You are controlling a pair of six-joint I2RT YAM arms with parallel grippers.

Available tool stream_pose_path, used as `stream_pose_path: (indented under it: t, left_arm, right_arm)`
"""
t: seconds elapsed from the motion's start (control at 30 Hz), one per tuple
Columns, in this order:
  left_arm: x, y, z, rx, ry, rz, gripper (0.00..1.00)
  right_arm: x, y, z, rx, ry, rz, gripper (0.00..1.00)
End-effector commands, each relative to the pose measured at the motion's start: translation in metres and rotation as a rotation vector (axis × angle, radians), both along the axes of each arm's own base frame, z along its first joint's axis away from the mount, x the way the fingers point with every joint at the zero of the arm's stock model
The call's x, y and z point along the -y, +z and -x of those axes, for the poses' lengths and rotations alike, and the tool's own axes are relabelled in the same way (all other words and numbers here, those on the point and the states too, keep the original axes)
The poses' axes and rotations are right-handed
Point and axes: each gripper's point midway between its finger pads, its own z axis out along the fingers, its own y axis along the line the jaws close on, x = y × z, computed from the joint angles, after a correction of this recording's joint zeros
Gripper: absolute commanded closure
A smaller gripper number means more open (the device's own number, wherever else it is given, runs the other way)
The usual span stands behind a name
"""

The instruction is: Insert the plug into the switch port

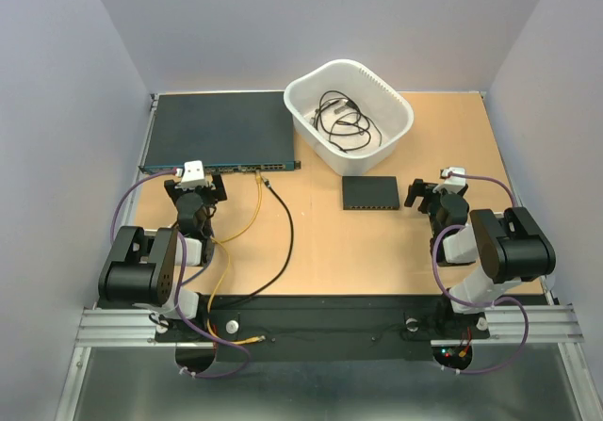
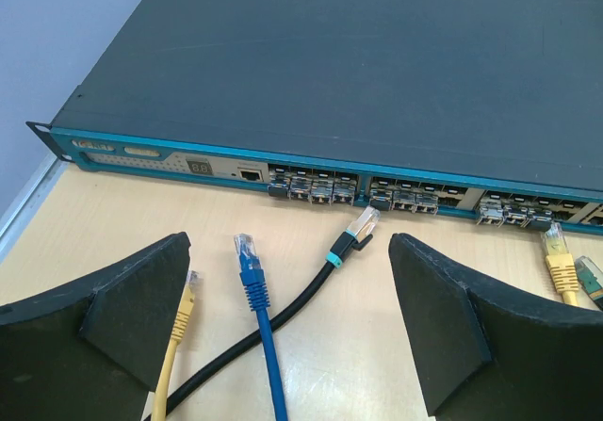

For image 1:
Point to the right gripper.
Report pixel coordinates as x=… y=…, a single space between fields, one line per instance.
x=420 y=187

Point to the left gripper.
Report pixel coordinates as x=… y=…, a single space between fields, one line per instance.
x=214 y=195

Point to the small black network switch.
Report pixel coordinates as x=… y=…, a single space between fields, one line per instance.
x=370 y=193

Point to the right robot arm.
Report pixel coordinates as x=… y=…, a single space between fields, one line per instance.
x=507 y=248

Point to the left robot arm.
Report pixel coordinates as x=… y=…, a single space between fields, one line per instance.
x=139 y=269

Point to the white plastic tub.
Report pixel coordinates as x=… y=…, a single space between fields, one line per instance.
x=348 y=115

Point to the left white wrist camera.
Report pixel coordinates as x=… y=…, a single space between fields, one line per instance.
x=191 y=175

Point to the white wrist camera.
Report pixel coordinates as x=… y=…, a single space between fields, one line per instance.
x=191 y=175
x=452 y=181

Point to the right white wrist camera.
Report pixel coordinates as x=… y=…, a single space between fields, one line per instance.
x=452 y=181

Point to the large teal rack switch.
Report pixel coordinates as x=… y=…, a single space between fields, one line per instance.
x=226 y=131

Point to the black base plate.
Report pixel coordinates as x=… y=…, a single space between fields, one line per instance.
x=297 y=329

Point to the aluminium rail frame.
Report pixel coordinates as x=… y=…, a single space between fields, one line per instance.
x=286 y=234

